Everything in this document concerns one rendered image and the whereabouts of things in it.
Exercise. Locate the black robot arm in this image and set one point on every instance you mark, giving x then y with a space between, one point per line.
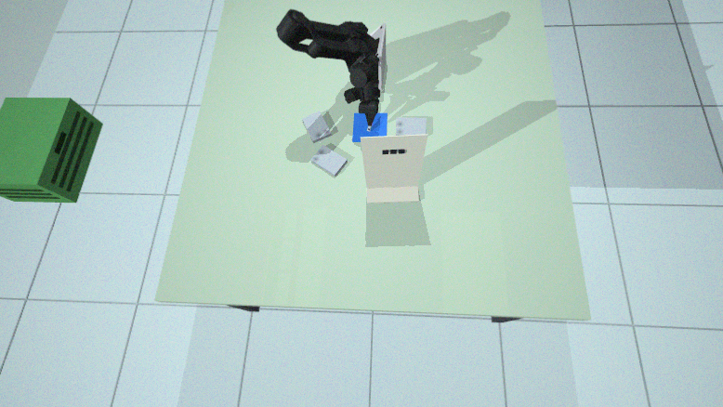
348 41

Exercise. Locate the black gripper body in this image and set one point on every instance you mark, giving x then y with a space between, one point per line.
371 92

